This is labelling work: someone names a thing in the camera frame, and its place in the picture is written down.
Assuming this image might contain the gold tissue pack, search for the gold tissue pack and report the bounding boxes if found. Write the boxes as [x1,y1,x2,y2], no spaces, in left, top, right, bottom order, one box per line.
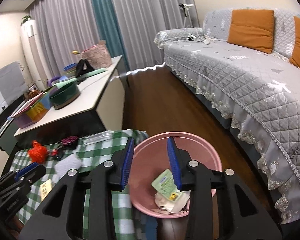
[40,179,52,202]

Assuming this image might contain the green paper packet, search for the green paper packet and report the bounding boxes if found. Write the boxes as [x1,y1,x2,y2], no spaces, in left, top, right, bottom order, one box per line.
[151,168,182,202]

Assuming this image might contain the white bubble wrap piece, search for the white bubble wrap piece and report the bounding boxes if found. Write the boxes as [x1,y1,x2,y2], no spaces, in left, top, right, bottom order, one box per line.
[54,154,82,178]

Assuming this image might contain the white crumpled paper trash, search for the white crumpled paper trash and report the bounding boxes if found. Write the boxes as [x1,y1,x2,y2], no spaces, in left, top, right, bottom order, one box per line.
[152,191,191,215]

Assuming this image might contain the pink trash bin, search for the pink trash bin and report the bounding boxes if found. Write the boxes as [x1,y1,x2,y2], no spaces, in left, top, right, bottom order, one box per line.
[128,132,223,219]

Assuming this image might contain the red plastic bag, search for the red plastic bag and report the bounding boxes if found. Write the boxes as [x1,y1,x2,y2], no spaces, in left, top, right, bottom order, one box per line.
[27,140,49,164]

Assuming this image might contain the black red snack wrapper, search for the black red snack wrapper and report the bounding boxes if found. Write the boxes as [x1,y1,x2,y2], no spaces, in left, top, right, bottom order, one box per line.
[49,147,64,161]

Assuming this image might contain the green white checkered cloth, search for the green white checkered cloth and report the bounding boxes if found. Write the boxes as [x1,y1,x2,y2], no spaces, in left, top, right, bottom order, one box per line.
[17,129,148,239]

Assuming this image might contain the tv cabinet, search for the tv cabinet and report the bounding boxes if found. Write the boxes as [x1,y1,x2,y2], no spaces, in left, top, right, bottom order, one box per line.
[0,95,24,155]

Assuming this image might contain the clear plastic wrapper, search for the clear plastic wrapper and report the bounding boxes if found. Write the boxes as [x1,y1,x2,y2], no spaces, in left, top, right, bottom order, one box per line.
[83,131,113,145]

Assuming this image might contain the colourful rectangular box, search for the colourful rectangular box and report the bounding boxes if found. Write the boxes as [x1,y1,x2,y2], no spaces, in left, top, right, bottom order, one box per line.
[12,86,57,129]

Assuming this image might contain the white top coffee table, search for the white top coffee table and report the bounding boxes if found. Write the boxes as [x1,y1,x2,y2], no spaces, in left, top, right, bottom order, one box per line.
[14,56,127,141]

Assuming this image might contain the dark green round tin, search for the dark green round tin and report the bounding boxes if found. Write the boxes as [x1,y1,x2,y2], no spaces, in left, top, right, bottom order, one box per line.
[49,81,81,110]

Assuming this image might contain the television with grey cover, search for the television with grey cover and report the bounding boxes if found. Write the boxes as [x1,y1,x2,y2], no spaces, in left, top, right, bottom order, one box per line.
[0,61,28,114]

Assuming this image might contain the light green tray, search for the light green tray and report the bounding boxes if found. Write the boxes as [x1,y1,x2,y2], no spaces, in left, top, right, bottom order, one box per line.
[55,68,107,88]

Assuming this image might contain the stack of coloured bowls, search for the stack of coloured bowls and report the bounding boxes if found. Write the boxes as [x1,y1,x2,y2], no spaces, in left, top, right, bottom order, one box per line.
[63,63,77,77]

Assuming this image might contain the grey quilted sofa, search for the grey quilted sofa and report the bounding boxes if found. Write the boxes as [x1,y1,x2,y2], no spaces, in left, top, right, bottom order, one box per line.
[154,9,300,224]

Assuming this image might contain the black bowl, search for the black bowl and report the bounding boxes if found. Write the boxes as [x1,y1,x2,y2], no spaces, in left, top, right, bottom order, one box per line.
[75,59,95,77]

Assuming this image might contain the white standing air conditioner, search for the white standing air conditioner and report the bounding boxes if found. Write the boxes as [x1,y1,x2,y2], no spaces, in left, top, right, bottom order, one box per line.
[20,20,51,90]

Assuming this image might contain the pink fabric basket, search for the pink fabric basket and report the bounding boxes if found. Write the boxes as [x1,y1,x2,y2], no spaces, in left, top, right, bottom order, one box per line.
[79,40,112,69]

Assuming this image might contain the teal curtain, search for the teal curtain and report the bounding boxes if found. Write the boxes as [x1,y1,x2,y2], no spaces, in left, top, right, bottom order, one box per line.
[91,0,130,71]

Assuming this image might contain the grey curtain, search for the grey curtain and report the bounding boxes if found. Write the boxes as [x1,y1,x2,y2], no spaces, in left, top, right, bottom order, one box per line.
[30,0,199,75]

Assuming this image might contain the orange cushion far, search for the orange cushion far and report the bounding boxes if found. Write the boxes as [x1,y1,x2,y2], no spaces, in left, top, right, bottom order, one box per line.
[227,9,275,54]

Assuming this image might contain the white cables on sofa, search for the white cables on sofa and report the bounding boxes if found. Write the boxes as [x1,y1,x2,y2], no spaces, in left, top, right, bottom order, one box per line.
[174,26,212,45]

